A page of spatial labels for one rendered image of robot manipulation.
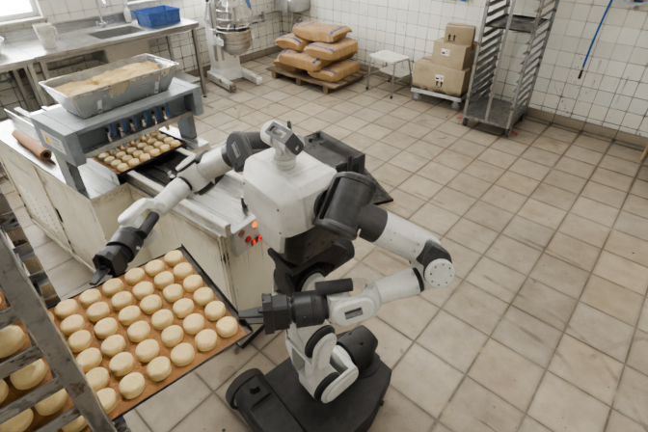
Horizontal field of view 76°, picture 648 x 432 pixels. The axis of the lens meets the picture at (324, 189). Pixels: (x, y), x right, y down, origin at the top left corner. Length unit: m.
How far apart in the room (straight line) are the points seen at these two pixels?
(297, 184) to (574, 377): 1.97
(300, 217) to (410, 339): 1.55
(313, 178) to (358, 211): 0.16
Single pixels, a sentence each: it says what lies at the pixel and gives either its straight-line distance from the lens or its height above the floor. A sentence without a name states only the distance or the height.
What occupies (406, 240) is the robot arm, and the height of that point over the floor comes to 1.31.
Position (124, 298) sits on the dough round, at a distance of 1.22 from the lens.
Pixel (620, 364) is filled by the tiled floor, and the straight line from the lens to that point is 2.82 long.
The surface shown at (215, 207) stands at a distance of 1.97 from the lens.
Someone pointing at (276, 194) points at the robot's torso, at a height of 1.38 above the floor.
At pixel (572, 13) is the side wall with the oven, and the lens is 4.97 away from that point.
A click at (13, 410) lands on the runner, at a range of 0.90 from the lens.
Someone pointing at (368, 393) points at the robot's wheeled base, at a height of 0.17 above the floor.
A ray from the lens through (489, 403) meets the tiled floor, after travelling 2.39.
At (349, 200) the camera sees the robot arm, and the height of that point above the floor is 1.41.
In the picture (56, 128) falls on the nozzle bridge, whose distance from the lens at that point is 2.18.
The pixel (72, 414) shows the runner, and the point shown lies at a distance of 0.96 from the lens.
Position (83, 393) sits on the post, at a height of 1.30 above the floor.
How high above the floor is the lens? 1.99
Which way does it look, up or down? 35 degrees down
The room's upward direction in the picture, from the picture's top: straight up
